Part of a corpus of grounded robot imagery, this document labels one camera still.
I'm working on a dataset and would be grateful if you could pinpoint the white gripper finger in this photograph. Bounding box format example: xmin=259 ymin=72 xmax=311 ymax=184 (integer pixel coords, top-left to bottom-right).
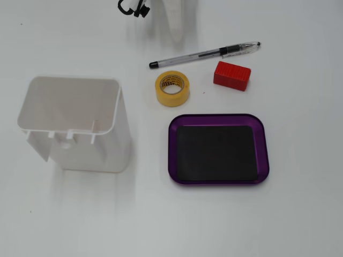
xmin=163 ymin=0 xmax=186 ymax=44

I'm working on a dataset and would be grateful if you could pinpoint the yellow tape roll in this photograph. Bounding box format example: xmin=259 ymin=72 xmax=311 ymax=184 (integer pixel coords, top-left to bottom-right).
xmin=154 ymin=70 xmax=190 ymax=108

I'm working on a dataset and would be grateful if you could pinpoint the white plastic box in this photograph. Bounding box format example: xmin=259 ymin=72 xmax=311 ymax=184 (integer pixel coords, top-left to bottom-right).
xmin=17 ymin=75 xmax=132 ymax=174

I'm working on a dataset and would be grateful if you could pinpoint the clear black ballpoint pen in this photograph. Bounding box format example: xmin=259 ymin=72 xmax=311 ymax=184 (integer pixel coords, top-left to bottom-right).
xmin=148 ymin=41 xmax=262 ymax=70

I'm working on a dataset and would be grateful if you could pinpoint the red ribbed block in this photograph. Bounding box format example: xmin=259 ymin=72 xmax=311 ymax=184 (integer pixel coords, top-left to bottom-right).
xmin=213 ymin=61 xmax=252 ymax=93

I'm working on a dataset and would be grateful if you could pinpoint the purple metal tray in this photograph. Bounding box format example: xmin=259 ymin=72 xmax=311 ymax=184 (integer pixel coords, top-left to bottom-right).
xmin=168 ymin=114 xmax=271 ymax=186

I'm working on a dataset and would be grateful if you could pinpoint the black tray mat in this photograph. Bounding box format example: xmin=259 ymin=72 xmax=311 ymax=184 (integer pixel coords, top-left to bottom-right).
xmin=175 ymin=125 xmax=259 ymax=182

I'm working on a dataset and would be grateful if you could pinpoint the black cable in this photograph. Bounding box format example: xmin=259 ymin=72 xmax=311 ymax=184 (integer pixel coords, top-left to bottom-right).
xmin=117 ymin=0 xmax=135 ymax=14

